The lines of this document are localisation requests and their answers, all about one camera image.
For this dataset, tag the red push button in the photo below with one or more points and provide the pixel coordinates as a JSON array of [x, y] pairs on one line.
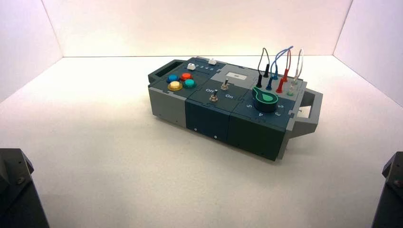
[[186, 76]]

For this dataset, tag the yellow push button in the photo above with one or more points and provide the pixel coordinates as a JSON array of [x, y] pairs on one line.
[[174, 86]]

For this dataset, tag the white slider knob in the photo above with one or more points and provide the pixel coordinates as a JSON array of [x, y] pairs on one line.
[[212, 61], [190, 66]]

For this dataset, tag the grey blue modular control box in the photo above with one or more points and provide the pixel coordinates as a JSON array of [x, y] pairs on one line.
[[204, 116]]

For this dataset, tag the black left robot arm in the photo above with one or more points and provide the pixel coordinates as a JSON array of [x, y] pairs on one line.
[[19, 195]]

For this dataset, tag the small white display window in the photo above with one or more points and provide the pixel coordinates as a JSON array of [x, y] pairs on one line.
[[236, 75]]

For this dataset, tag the green push button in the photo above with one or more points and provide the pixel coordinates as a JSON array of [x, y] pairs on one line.
[[189, 83]]

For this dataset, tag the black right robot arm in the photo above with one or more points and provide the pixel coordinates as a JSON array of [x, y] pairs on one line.
[[390, 201]]

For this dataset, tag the black green rotary knob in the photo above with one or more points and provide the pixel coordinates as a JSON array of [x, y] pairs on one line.
[[266, 100]]

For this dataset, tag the blue push button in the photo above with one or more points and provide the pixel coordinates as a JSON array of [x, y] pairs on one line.
[[172, 78]]

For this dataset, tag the metal toggle switch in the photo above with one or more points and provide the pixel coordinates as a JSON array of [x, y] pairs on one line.
[[225, 85], [214, 96]]

